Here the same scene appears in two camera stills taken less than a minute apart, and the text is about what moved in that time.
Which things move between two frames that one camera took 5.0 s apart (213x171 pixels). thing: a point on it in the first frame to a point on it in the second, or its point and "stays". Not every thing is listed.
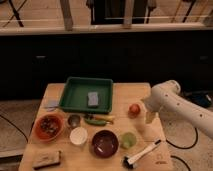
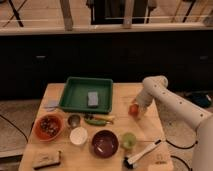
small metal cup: (73, 121) stays
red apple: (133, 110) stays
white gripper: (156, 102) to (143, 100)
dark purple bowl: (105, 143) stays
